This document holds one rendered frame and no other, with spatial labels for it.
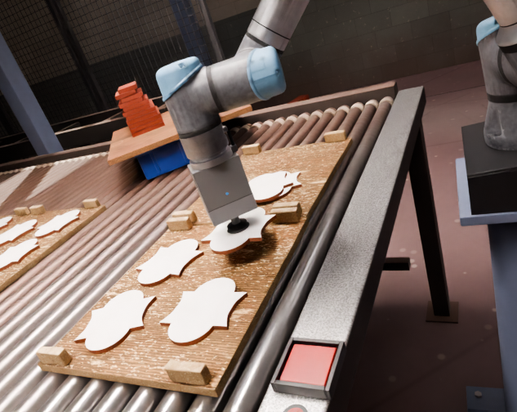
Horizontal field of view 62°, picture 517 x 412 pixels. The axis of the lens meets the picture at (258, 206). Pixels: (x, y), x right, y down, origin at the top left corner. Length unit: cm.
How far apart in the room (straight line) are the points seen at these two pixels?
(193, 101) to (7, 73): 203
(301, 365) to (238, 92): 40
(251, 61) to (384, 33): 495
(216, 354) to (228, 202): 26
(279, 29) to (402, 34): 483
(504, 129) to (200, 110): 55
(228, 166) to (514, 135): 51
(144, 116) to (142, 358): 111
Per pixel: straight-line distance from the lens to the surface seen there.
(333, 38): 568
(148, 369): 67
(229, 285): 73
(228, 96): 68
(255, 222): 79
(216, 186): 73
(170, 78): 69
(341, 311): 65
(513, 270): 105
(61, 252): 128
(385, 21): 557
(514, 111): 90
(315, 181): 101
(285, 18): 79
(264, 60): 67
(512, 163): 87
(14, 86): 266
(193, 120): 69
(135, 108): 165
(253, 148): 131
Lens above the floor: 134
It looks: 24 degrees down
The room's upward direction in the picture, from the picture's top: 19 degrees counter-clockwise
